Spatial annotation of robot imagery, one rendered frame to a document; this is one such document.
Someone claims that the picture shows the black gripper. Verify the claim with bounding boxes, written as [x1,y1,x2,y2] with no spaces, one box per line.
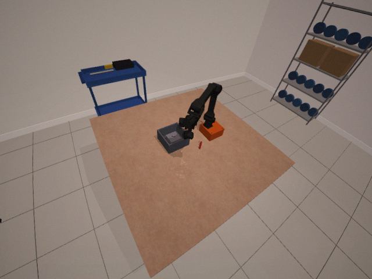
[183,123,197,140]

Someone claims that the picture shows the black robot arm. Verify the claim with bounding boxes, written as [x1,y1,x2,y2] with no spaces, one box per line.
[179,82,223,129]

